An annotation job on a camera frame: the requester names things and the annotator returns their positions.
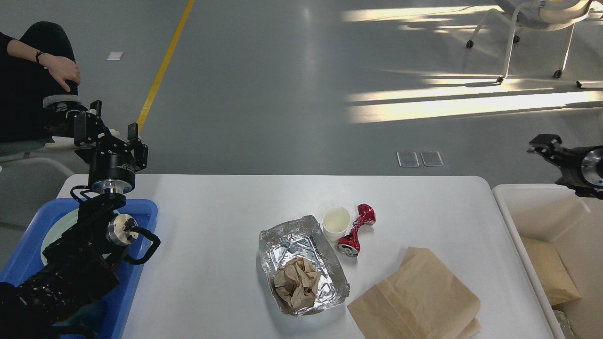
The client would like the light green plate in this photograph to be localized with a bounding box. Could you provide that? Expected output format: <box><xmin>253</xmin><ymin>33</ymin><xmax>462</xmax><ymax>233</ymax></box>
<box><xmin>40</xmin><ymin>208</ymin><xmax>78</xmax><ymax>266</ymax></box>

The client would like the white plastic bin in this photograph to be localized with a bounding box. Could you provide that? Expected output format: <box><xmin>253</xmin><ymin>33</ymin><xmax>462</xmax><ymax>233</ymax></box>
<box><xmin>493</xmin><ymin>183</ymin><xmax>603</xmax><ymax>339</ymax></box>

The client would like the brown paper bag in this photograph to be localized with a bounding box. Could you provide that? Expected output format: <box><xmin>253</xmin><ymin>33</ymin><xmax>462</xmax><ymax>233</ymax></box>
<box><xmin>348</xmin><ymin>247</ymin><xmax>481</xmax><ymax>339</ymax></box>
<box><xmin>521</xmin><ymin>236</ymin><xmax>582</xmax><ymax>306</ymax></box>

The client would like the blue plastic tray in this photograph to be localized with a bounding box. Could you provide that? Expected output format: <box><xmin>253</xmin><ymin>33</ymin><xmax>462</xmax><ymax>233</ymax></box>
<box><xmin>0</xmin><ymin>198</ymin><xmax>159</xmax><ymax>339</ymax></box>

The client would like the crushed red soda can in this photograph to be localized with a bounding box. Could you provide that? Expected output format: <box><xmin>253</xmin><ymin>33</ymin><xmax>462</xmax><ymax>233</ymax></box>
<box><xmin>334</xmin><ymin>204</ymin><xmax>376</xmax><ymax>258</ymax></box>

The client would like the white chair on castors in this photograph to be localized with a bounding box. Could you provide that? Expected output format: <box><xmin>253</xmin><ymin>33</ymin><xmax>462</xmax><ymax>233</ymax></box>
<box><xmin>466</xmin><ymin>0</ymin><xmax>592</xmax><ymax>84</ymax></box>

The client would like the aluminium foil tray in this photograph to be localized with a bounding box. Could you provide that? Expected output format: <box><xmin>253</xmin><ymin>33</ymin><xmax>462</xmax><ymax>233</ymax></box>
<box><xmin>259</xmin><ymin>215</ymin><xmax>350</xmax><ymax>317</ymax></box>

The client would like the seated person's hand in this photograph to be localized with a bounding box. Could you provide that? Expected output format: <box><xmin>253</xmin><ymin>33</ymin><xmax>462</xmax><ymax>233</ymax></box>
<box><xmin>37</xmin><ymin>53</ymin><xmax>81</xmax><ymax>93</ymax></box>

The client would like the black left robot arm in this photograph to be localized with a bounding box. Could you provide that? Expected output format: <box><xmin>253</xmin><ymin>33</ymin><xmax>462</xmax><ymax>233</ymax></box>
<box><xmin>1</xmin><ymin>100</ymin><xmax>160</xmax><ymax>339</ymax></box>

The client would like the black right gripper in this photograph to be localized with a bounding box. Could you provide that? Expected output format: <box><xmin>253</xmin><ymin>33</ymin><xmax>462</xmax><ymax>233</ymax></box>
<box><xmin>527</xmin><ymin>134</ymin><xmax>603</xmax><ymax>198</ymax></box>

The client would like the black and white shoe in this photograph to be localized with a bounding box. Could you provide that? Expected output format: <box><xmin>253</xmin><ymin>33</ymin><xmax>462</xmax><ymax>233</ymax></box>
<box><xmin>43</xmin><ymin>94</ymin><xmax>121</xmax><ymax>150</ymax></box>

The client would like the seated person's black trousers leg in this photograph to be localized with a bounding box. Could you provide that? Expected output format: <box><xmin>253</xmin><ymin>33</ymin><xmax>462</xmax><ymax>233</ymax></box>
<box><xmin>1</xmin><ymin>21</ymin><xmax>81</xmax><ymax>142</ymax></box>

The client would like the seated person's forearm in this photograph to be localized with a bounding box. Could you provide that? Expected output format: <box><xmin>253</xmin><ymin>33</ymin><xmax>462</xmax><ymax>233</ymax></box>
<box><xmin>7</xmin><ymin>40</ymin><xmax>43</xmax><ymax>64</ymax></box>

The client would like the small white paper cup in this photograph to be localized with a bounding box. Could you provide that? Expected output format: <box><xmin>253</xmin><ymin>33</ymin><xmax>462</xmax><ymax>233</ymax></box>
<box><xmin>321</xmin><ymin>207</ymin><xmax>351</xmax><ymax>243</ymax></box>

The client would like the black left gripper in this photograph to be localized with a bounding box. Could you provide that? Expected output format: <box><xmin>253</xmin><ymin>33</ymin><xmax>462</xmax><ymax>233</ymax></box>
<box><xmin>73</xmin><ymin>99</ymin><xmax>148</xmax><ymax>194</ymax></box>

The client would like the crumpled brown paper in tray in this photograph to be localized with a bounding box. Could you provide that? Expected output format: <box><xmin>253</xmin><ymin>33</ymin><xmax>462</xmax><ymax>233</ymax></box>
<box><xmin>273</xmin><ymin>257</ymin><xmax>322</xmax><ymax>311</ymax></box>

